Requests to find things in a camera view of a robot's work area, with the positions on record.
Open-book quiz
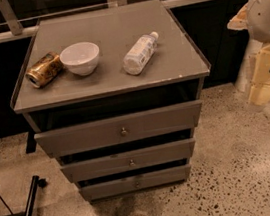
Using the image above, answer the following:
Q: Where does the black stand leg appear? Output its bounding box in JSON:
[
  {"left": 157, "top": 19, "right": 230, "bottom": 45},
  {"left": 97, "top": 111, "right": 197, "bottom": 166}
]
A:
[{"left": 22, "top": 175, "right": 46, "bottom": 216}]

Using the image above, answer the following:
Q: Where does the clear plastic bottle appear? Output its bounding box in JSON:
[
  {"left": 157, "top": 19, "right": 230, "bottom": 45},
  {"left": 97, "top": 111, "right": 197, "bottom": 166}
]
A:
[{"left": 123, "top": 31, "right": 159, "bottom": 76}]

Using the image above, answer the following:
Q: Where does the grey drawer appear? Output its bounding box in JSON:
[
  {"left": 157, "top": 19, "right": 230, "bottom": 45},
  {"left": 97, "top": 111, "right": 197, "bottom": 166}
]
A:
[
  {"left": 61, "top": 138, "right": 195, "bottom": 183},
  {"left": 35, "top": 100, "right": 202, "bottom": 158},
  {"left": 80, "top": 164, "right": 191, "bottom": 201}
]

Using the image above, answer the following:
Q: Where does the white ceramic bowl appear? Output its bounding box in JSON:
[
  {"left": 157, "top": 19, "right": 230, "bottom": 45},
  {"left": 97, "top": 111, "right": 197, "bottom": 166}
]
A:
[{"left": 60, "top": 42, "right": 100, "bottom": 76}]

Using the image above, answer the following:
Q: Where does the grey drawer cabinet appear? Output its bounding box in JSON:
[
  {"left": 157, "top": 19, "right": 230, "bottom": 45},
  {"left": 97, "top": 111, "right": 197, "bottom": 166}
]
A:
[{"left": 11, "top": 0, "right": 210, "bottom": 192}]

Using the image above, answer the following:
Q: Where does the grey bottom drawer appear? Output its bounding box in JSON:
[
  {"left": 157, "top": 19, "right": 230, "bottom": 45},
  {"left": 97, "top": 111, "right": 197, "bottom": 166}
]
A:
[{"left": 80, "top": 164, "right": 191, "bottom": 201}]

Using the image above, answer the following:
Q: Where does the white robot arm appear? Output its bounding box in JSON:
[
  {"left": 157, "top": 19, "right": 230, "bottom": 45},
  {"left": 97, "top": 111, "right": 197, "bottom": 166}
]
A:
[{"left": 227, "top": 0, "right": 270, "bottom": 106}]

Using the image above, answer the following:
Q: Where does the grey top drawer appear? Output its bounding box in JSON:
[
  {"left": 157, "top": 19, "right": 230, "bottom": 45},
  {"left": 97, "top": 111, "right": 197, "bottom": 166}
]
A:
[{"left": 35, "top": 100, "right": 202, "bottom": 158}]

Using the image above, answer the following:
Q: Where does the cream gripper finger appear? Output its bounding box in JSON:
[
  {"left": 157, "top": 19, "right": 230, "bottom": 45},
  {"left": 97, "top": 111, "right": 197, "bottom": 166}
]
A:
[{"left": 248, "top": 84, "right": 270, "bottom": 106}]

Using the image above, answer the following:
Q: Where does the gold drink can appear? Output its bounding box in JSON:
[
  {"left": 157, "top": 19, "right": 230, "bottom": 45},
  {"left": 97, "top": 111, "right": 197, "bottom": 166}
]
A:
[{"left": 25, "top": 52, "right": 63, "bottom": 88}]

